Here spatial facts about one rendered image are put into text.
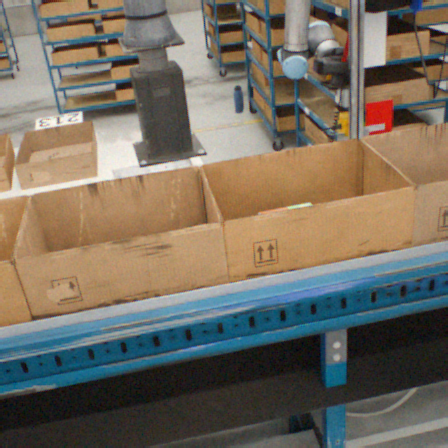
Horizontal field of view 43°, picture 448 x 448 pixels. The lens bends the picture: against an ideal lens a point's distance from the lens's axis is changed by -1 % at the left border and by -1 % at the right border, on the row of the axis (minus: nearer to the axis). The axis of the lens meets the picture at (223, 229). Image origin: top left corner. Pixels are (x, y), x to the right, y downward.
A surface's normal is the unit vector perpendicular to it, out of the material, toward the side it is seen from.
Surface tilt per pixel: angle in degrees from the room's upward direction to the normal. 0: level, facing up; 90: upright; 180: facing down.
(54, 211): 90
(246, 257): 91
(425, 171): 89
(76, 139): 88
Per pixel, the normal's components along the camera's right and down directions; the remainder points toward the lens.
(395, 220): 0.19, 0.47
